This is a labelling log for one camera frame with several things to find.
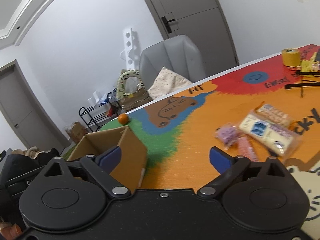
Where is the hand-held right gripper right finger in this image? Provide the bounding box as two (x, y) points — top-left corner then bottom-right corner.
(197, 147), (288, 196)

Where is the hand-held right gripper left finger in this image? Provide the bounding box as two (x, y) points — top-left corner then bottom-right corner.
(37, 145), (132, 198)

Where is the purple snack packet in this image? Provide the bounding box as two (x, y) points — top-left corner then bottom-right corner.
(214, 122), (239, 147)

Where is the beige and dark cloth pile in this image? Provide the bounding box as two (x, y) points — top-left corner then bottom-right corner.
(11, 146), (60, 167)

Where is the pink snack packet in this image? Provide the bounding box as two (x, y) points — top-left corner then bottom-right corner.
(236, 136), (259, 162)

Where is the small brown floor box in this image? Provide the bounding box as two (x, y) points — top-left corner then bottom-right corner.
(65, 122), (88, 143)

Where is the white and blue snack packet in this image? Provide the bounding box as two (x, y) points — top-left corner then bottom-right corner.
(237, 112), (302, 157)

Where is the black shoe rack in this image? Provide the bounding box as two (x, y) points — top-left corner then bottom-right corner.
(79, 96), (120, 133)

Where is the blue and white bag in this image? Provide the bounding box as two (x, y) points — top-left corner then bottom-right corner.
(94, 90), (118, 105)

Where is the taped brown cardboard box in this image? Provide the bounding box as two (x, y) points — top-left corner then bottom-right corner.
(120, 87), (153, 113)

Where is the grey side door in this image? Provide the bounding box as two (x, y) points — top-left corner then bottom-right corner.
(0, 59), (72, 155)

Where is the clear cracker packet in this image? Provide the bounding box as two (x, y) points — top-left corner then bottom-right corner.
(255, 102), (294, 130)

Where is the dotted beige cushion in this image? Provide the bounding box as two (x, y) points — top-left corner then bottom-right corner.
(147, 67), (193, 101)

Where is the grey upholstered chair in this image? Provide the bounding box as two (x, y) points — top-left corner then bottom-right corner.
(139, 34), (207, 97)

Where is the white perforated board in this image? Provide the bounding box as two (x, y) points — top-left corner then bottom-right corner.
(119, 27), (142, 73)

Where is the yellow tape roll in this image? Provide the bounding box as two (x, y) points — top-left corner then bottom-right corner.
(281, 48), (301, 67)

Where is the panda print padded ring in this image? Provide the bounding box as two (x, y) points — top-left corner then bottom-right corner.
(116, 69), (146, 99)

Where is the black wire rack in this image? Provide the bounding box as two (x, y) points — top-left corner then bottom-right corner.
(285, 52), (320, 98)

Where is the black door handle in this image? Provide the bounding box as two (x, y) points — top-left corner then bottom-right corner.
(161, 16), (179, 34)

